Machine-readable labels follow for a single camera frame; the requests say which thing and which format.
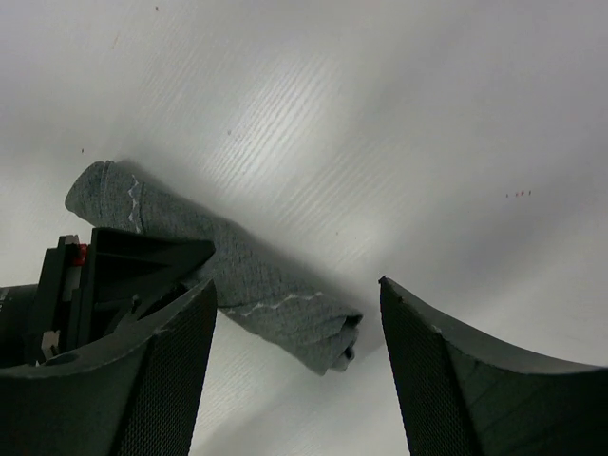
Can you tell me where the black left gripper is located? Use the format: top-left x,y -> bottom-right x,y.
1,228 -> 214,366

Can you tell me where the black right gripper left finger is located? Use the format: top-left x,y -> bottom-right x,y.
1,281 -> 217,455

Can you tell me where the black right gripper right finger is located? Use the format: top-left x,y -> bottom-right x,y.
379,276 -> 607,456

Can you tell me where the grey cloth napkin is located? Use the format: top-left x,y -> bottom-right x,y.
65,161 -> 363,375

